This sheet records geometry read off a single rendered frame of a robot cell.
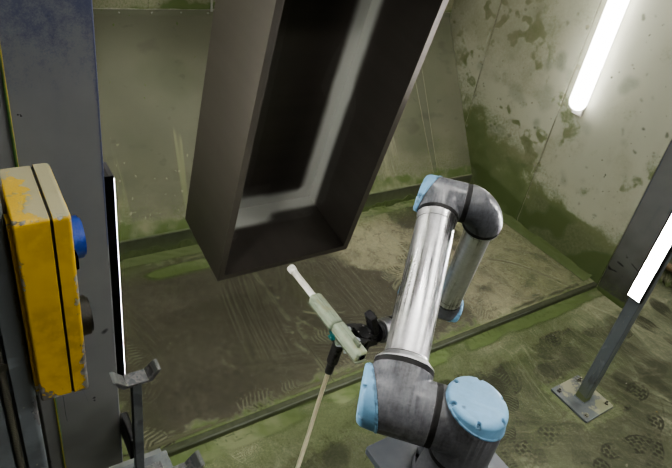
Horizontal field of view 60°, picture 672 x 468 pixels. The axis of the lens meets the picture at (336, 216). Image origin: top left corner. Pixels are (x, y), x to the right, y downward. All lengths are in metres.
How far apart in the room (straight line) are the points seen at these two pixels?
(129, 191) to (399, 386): 1.95
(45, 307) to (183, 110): 2.46
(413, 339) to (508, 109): 2.61
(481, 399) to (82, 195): 0.96
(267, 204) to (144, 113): 0.83
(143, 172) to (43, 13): 1.96
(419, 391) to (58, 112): 0.95
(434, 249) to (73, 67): 0.95
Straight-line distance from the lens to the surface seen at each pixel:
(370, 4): 2.23
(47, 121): 1.17
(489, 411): 1.40
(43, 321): 0.71
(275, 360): 2.55
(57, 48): 1.13
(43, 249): 0.66
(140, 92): 3.06
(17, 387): 0.82
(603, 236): 3.58
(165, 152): 3.04
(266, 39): 1.63
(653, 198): 3.40
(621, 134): 3.44
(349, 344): 1.95
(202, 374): 2.49
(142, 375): 1.07
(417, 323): 1.46
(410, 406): 1.38
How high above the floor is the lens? 1.90
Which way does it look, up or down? 32 degrees down
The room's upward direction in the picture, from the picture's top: 10 degrees clockwise
